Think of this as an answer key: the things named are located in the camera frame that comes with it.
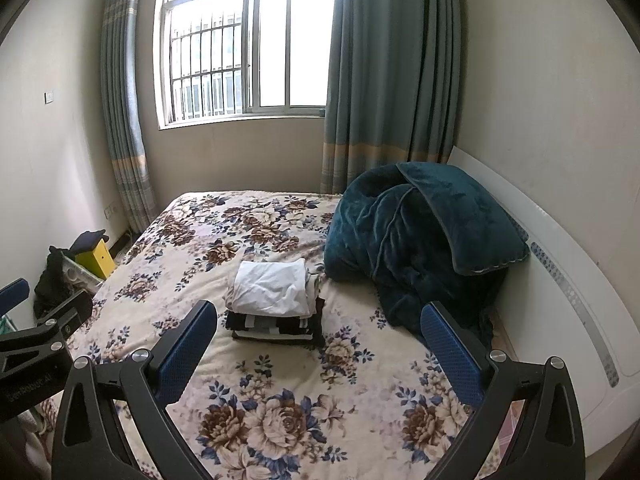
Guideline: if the pink patterned cloth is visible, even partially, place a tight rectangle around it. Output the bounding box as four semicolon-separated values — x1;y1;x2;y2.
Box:
492;395;529;467

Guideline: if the wide teal curtain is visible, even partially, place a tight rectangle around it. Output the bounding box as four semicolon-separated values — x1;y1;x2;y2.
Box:
319;0;469;197

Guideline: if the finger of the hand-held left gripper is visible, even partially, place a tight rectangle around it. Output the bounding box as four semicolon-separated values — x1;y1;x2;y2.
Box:
0;278;32;317
0;289;94;356

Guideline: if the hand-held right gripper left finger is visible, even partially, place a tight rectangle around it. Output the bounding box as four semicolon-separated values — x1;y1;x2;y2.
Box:
50;299;219;480

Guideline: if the narrow teal curtain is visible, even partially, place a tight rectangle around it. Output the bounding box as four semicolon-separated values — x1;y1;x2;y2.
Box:
99;0;157;234

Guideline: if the black cloth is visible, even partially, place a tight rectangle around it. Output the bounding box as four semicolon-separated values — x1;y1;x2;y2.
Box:
69;229;109;257

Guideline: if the black clothes pile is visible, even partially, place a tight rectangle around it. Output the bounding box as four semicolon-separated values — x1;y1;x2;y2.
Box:
32;245;77;319

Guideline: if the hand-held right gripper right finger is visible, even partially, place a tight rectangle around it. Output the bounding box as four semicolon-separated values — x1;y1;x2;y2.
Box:
420;301;587;480

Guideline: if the window with security bars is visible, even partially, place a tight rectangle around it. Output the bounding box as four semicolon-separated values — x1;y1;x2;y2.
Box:
152;0;337;132

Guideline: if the black white striped garment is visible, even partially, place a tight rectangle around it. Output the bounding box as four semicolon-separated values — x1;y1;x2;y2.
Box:
225;299;329;350

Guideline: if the white t-shirt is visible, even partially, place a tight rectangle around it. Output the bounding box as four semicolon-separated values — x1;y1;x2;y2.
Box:
227;258;311;319

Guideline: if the white headboard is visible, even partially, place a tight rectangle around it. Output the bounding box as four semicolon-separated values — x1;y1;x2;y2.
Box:
446;145;632;457

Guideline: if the yellow box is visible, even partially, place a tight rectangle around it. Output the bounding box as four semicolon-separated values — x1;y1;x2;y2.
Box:
75;238;114;281

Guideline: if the white plastic container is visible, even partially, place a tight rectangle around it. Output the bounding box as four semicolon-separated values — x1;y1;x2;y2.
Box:
62;254;106;292

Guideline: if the teal plush blanket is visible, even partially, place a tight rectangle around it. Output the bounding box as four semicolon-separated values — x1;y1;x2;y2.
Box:
323;161;531;349

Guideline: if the floral bed sheet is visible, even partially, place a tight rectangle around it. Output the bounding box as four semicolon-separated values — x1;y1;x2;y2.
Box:
30;189;507;480

